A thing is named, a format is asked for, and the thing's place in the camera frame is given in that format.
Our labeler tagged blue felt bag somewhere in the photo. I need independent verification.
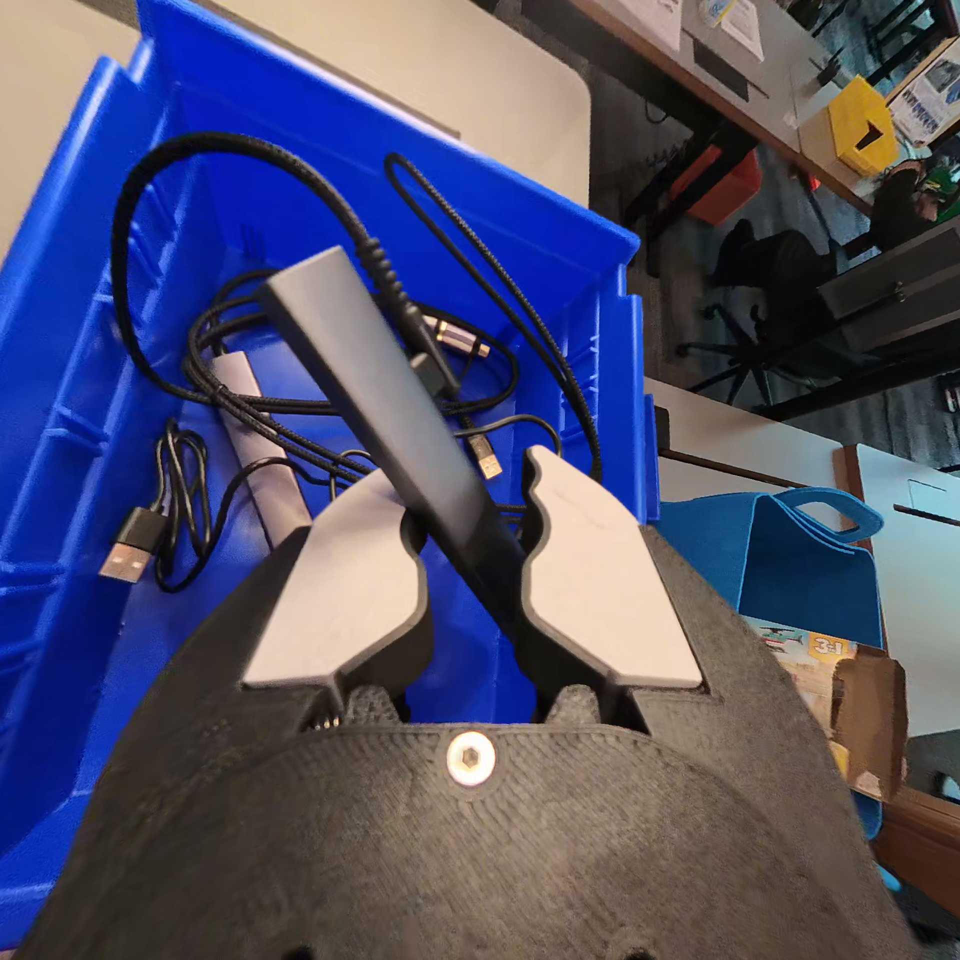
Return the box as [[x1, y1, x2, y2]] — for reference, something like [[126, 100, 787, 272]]
[[658, 486, 888, 841]]

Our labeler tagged black braided usb cable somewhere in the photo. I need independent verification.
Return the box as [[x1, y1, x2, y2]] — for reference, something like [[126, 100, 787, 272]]
[[384, 152, 605, 519]]

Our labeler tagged thin black usb cable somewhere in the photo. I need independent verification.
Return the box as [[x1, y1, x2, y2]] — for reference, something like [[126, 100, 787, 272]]
[[97, 418, 301, 595]]

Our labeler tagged blue plastic bin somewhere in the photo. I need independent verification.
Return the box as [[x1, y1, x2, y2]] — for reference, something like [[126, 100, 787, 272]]
[[0, 0, 661, 864]]

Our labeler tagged silver usb hub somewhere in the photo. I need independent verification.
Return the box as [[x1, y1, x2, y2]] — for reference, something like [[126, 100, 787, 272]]
[[208, 351, 315, 552]]

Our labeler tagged grey usb hub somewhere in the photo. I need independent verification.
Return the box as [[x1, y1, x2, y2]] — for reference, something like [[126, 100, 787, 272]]
[[257, 246, 541, 654]]

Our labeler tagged black office chair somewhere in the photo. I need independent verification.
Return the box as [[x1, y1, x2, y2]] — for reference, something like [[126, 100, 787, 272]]
[[675, 217, 849, 421]]

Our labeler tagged orange plastic bin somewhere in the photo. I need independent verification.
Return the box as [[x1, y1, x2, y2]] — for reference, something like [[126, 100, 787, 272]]
[[669, 144, 764, 226]]

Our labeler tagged yellow shape sorter box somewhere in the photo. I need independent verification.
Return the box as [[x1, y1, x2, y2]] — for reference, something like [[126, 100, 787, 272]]
[[827, 73, 899, 179]]

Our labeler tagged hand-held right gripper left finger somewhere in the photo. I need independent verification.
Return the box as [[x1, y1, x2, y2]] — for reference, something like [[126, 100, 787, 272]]
[[241, 468, 436, 710]]

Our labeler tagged colourful toy box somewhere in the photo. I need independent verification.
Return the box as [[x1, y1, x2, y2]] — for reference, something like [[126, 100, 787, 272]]
[[742, 615, 910, 804]]

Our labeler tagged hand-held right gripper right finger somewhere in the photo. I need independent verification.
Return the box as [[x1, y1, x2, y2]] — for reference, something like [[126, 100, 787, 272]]
[[519, 446, 706, 710]]

